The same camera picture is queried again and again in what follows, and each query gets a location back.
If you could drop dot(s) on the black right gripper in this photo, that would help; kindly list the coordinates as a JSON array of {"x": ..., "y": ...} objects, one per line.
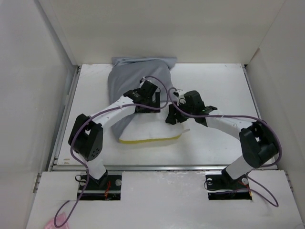
[{"x": 171, "y": 118}]

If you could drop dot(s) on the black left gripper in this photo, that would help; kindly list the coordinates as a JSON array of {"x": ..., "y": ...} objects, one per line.
[{"x": 156, "y": 103}]

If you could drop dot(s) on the grey pillowcase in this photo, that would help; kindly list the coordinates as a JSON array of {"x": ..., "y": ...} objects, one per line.
[{"x": 126, "y": 74}]

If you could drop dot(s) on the white pillow yellow edge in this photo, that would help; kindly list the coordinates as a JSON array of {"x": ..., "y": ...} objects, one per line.
[{"x": 151, "y": 127}]

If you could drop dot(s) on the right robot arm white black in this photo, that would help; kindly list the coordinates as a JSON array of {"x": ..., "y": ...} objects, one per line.
[{"x": 258, "y": 141}]

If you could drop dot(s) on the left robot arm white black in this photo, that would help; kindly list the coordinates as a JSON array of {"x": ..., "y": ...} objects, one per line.
[{"x": 86, "y": 138}]

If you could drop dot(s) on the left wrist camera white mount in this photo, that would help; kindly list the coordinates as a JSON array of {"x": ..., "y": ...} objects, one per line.
[{"x": 142, "y": 80}]

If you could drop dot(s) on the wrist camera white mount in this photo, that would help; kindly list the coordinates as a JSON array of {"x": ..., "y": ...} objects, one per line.
[
  {"x": 179, "y": 94},
  {"x": 142, "y": 80}
]

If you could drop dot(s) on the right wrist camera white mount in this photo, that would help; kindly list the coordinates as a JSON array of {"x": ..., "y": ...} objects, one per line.
[{"x": 179, "y": 94}]

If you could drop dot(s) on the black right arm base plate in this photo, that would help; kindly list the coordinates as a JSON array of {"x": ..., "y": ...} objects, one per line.
[{"x": 219, "y": 189}]

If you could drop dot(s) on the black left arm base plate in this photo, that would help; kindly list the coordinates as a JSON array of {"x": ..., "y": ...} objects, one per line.
[{"x": 109, "y": 190}]

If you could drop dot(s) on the aluminium rail front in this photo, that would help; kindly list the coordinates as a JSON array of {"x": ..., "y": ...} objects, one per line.
[{"x": 138, "y": 168}]

